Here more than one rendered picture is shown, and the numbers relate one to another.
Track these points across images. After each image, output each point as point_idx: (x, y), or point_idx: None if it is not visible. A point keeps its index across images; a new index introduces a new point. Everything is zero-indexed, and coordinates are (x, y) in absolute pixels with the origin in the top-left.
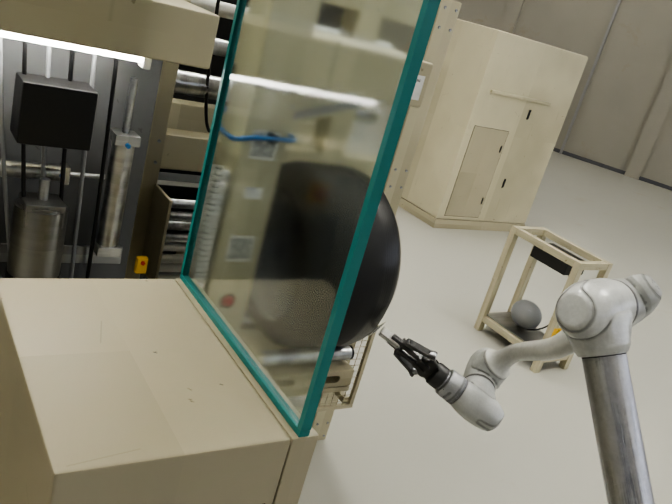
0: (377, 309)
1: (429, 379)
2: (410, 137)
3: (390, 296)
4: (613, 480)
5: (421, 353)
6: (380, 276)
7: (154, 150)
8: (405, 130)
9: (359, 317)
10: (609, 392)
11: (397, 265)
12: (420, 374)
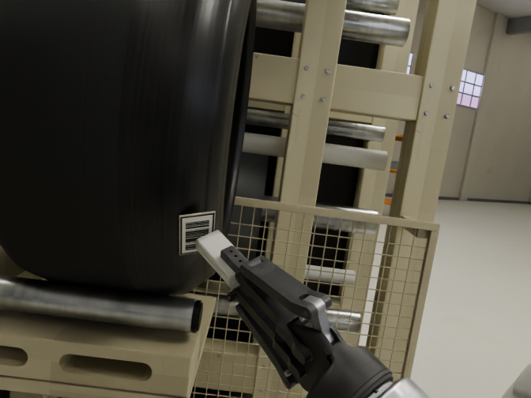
0: (134, 144)
1: (306, 397)
2: (451, 33)
3: (175, 109)
4: None
5: (277, 298)
6: (122, 36)
7: None
8: (440, 21)
9: (83, 164)
10: None
11: (192, 20)
12: (302, 381)
